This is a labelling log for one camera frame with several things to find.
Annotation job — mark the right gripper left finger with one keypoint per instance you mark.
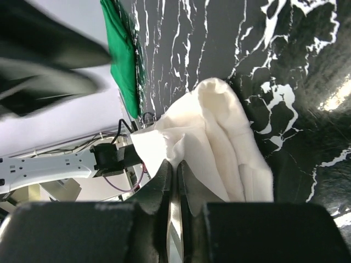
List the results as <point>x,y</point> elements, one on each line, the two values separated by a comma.
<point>134,230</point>

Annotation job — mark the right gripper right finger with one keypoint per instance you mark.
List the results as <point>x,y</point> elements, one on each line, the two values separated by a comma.
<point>218,231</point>

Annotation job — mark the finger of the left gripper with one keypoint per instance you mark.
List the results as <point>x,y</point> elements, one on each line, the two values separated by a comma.
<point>28,87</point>
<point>25,26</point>

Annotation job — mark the white printed t-shirt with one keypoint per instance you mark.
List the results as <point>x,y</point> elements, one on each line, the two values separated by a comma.
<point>208,129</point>

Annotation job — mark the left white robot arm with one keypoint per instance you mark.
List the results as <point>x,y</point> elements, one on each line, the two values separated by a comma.
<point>40,62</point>

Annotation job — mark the folded green t-shirt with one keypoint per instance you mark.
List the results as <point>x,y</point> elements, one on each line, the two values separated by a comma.
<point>123,57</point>

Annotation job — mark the black marble table mat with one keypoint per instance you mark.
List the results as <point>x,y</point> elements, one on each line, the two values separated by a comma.
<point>288,62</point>

